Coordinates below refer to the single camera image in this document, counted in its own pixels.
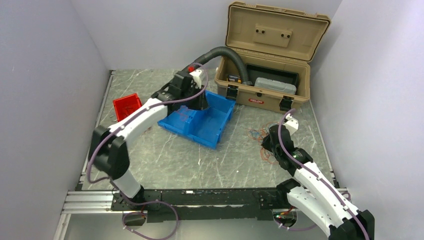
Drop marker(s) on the grey plastic organizer case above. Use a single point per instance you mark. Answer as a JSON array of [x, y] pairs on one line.
[[275, 85]]

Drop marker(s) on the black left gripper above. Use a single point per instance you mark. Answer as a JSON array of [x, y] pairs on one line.
[[202, 103]]

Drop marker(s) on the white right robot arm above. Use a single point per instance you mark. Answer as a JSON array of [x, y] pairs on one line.
[[311, 193]]

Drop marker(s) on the tan plastic toolbox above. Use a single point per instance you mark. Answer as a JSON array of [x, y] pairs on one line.
[[272, 37]]

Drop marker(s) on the black tray in toolbox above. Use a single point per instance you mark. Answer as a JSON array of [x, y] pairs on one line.
[[257, 71]]

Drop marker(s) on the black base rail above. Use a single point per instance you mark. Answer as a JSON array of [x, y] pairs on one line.
[[206, 204]]

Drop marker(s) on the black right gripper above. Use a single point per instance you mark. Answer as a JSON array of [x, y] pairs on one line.
[[265, 143]]

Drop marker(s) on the blue two-compartment plastic bin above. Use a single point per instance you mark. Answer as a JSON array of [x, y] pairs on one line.
[[204, 127]]

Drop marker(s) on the red plastic bin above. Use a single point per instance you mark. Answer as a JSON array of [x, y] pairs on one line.
[[126, 105]]

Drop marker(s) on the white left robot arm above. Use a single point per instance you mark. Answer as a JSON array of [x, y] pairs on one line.
[[109, 145]]

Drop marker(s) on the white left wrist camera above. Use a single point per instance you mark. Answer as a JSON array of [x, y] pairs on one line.
[[198, 76]]

